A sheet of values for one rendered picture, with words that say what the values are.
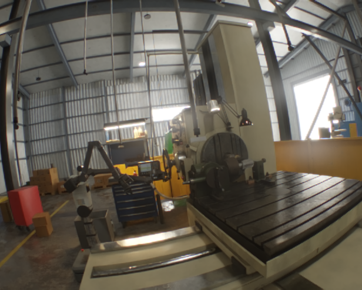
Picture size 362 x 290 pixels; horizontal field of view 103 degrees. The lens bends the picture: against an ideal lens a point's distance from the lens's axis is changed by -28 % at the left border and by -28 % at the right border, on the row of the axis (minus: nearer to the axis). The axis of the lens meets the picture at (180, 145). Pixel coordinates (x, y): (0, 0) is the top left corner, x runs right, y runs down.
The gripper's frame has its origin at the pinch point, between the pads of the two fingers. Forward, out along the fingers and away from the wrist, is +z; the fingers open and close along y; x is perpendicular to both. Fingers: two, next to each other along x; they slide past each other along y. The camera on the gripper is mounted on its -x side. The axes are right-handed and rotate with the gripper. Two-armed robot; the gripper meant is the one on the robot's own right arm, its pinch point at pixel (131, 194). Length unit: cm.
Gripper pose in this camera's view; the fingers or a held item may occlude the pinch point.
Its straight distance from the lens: 213.8
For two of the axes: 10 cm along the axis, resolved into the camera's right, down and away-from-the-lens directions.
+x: -7.7, 6.2, -1.8
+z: 6.0, 7.9, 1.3
